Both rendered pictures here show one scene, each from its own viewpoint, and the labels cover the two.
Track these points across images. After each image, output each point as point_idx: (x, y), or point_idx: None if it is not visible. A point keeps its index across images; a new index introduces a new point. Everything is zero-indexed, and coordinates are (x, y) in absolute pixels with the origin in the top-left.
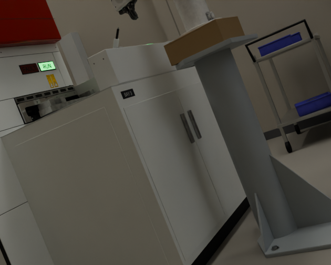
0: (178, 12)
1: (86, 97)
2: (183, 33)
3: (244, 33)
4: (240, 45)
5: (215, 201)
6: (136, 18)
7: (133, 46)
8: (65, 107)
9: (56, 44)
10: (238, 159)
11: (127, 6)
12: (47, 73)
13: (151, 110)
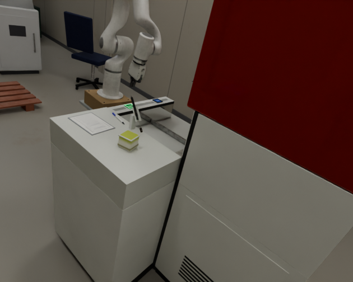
0: (119, 84)
1: (175, 132)
2: (122, 94)
3: (84, 99)
4: (84, 107)
5: None
6: (130, 87)
7: (145, 100)
8: (188, 123)
9: (194, 113)
10: None
11: (133, 76)
12: None
13: None
